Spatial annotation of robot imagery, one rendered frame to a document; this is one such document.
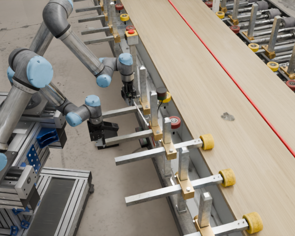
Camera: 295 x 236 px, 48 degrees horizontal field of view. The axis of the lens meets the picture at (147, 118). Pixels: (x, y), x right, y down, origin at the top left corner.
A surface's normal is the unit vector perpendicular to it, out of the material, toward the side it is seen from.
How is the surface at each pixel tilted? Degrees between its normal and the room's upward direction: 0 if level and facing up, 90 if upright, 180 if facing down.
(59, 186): 0
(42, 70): 85
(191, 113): 0
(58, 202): 0
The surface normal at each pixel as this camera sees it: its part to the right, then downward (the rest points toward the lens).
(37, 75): 0.78, 0.32
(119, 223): -0.04, -0.75
